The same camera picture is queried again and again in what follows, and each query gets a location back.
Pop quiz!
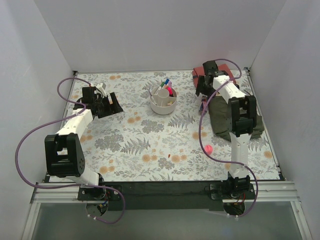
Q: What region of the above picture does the pink black highlighter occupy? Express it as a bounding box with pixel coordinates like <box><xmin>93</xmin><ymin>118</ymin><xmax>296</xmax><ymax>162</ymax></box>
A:
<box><xmin>167</xmin><ymin>87</ymin><xmax>174</xmax><ymax>97</ymax></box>

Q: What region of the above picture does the green capped white marker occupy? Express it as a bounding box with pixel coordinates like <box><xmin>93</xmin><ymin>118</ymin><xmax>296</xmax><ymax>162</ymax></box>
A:
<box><xmin>158</xmin><ymin>81</ymin><xmax>166</xmax><ymax>90</ymax></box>

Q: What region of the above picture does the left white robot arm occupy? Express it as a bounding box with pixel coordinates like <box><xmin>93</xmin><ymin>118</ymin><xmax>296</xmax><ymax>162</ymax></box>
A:
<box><xmin>44</xmin><ymin>83</ymin><xmax>123</xmax><ymax>200</ymax></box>

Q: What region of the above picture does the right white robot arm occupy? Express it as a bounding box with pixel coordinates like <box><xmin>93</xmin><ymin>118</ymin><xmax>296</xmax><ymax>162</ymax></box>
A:
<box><xmin>195</xmin><ymin>60</ymin><xmax>257</xmax><ymax>200</ymax></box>

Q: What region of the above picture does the folded red cloth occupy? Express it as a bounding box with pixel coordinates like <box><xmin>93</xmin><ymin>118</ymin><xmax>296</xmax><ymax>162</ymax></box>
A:
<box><xmin>192</xmin><ymin>64</ymin><xmax>234</xmax><ymax>94</ymax></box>

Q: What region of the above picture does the folded olive green cloth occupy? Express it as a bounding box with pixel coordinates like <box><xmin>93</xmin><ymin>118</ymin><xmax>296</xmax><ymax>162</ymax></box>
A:
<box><xmin>208</xmin><ymin>96</ymin><xmax>265</xmax><ymax>142</ymax></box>

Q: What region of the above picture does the white divided round organizer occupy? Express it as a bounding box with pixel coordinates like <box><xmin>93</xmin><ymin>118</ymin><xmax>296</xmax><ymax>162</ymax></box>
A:
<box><xmin>149</xmin><ymin>87</ymin><xmax>178</xmax><ymax>115</ymax></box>

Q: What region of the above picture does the pink round sharpener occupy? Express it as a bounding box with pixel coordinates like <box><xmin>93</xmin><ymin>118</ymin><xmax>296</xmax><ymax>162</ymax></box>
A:
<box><xmin>204</xmin><ymin>144</ymin><xmax>214</xmax><ymax>155</ymax></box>

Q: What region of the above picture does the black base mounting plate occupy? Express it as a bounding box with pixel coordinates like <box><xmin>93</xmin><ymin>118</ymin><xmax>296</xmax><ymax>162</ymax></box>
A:
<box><xmin>77</xmin><ymin>181</ymin><xmax>258</xmax><ymax>212</ymax></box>

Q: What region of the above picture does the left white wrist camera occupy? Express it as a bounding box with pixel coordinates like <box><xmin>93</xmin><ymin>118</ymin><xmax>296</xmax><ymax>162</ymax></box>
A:
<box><xmin>95</xmin><ymin>82</ymin><xmax>108</xmax><ymax>98</ymax></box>

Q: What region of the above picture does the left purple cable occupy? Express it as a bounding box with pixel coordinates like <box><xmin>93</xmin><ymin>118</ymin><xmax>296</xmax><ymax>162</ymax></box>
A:
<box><xmin>14</xmin><ymin>77</ymin><xmax>126</xmax><ymax>225</ymax></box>

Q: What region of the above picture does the purple cable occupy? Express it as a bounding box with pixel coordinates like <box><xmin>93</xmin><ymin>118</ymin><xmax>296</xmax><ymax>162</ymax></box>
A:
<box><xmin>198</xmin><ymin>58</ymin><xmax>259</xmax><ymax>218</ymax></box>
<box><xmin>14</xmin><ymin>77</ymin><xmax>126</xmax><ymax>225</ymax></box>

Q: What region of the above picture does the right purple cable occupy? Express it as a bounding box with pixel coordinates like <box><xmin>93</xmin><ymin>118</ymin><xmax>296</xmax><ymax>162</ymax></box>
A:
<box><xmin>198</xmin><ymin>58</ymin><xmax>259</xmax><ymax>218</ymax></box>

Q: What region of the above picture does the aluminium front rail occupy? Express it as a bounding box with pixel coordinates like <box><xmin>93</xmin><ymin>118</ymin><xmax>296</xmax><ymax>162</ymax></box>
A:
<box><xmin>30</xmin><ymin>181</ymin><xmax>301</xmax><ymax>204</ymax></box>

